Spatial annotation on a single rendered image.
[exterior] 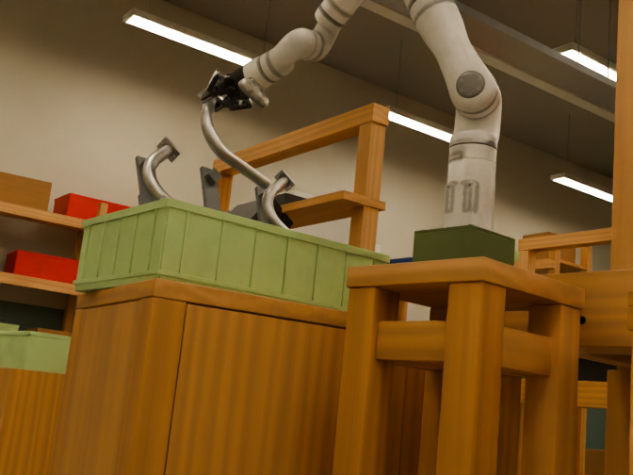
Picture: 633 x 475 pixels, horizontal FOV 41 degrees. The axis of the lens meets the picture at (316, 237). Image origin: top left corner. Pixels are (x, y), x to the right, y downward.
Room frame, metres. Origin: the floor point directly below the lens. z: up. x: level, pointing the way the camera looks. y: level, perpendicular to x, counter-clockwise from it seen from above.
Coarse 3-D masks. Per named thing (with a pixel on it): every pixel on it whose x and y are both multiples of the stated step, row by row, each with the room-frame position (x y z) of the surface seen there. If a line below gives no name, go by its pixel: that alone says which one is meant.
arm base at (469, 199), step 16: (464, 144) 1.53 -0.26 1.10; (480, 144) 1.52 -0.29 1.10; (448, 160) 1.57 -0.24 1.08; (464, 160) 1.53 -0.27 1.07; (480, 160) 1.52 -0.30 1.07; (448, 176) 1.56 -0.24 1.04; (464, 176) 1.53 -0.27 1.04; (480, 176) 1.52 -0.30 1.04; (448, 192) 1.55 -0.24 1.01; (464, 192) 1.53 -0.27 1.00; (480, 192) 1.53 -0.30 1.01; (448, 208) 1.55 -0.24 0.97; (464, 208) 1.53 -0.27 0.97; (480, 208) 1.53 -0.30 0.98; (448, 224) 1.55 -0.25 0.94; (464, 224) 1.52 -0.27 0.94; (480, 224) 1.53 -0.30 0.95
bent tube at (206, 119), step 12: (216, 96) 2.01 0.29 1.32; (204, 108) 1.98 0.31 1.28; (204, 120) 1.97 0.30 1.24; (204, 132) 1.97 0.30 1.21; (216, 144) 1.97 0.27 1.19; (228, 156) 2.00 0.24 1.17; (240, 168) 2.04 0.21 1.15; (252, 168) 2.07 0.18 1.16; (252, 180) 2.08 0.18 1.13; (264, 180) 2.09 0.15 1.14
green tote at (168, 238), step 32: (96, 224) 1.90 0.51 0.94; (128, 224) 1.76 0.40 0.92; (160, 224) 1.65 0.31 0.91; (192, 224) 1.67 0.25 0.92; (224, 224) 1.71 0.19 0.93; (256, 224) 1.76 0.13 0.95; (96, 256) 1.87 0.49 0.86; (128, 256) 1.74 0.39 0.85; (160, 256) 1.64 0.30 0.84; (192, 256) 1.68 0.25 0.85; (224, 256) 1.72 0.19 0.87; (256, 256) 1.77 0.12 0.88; (288, 256) 1.82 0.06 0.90; (320, 256) 1.88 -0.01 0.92; (352, 256) 1.93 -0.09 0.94; (384, 256) 1.99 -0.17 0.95; (96, 288) 1.86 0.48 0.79; (224, 288) 1.73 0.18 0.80; (256, 288) 1.78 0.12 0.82; (288, 288) 1.83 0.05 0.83; (320, 288) 1.88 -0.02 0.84
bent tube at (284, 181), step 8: (280, 176) 2.19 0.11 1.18; (288, 176) 2.18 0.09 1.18; (272, 184) 2.15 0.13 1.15; (280, 184) 2.16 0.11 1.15; (288, 184) 2.20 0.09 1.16; (264, 192) 2.14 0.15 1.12; (272, 192) 2.13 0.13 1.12; (264, 200) 2.12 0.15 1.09; (272, 200) 2.13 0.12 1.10; (264, 208) 2.11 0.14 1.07; (272, 208) 2.11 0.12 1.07; (272, 216) 2.11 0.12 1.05; (272, 224) 2.11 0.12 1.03; (280, 224) 2.11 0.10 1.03
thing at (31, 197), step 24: (0, 192) 6.93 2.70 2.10; (24, 192) 7.03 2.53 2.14; (48, 192) 7.13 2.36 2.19; (24, 216) 6.95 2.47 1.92; (48, 216) 7.06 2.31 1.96; (72, 216) 7.28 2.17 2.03; (96, 216) 7.41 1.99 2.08; (24, 264) 7.10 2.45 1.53; (48, 264) 7.20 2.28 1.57; (72, 264) 7.30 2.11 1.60; (48, 288) 7.12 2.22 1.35; (72, 288) 7.24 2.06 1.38; (72, 312) 7.74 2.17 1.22
